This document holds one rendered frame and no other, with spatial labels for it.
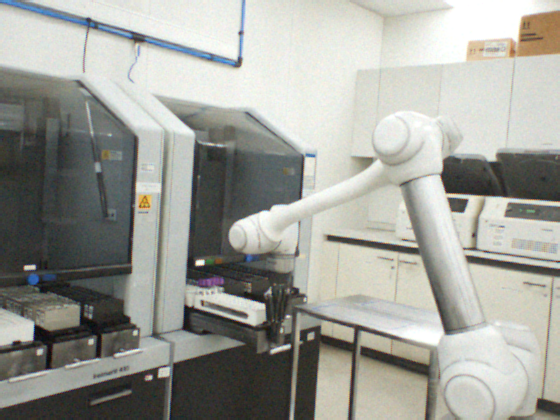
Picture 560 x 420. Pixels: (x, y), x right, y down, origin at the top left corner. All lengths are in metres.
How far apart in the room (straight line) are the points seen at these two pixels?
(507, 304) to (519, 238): 0.42
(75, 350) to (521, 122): 3.29
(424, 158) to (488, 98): 2.95
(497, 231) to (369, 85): 1.61
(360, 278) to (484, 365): 3.10
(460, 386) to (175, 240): 1.09
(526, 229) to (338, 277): 1.44
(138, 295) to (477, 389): 1.11
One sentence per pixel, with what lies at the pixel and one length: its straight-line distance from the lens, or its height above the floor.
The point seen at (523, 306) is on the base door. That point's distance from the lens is 3.97.
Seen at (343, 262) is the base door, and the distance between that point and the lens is 4.54.
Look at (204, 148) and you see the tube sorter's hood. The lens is 2.10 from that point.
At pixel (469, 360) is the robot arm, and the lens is 1.42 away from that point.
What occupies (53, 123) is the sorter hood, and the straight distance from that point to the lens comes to 1.79.
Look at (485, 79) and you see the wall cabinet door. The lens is 4.41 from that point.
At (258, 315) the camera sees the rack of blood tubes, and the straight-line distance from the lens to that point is 1.96.
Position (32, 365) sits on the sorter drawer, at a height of 0.76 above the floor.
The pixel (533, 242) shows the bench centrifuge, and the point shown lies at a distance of 3.93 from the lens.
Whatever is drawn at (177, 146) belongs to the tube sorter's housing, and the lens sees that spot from 2.04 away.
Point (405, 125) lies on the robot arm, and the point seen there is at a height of 1.45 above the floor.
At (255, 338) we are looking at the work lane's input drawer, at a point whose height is 0.78.
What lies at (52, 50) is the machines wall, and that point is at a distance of 3.08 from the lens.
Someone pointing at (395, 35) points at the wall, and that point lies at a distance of 5.21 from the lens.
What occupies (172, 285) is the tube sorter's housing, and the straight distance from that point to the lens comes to 2.09.
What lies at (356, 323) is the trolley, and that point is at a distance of 2.08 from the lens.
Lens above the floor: 1.31
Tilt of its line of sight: 3 degrees down
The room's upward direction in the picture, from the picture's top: 4 degrees clockwise
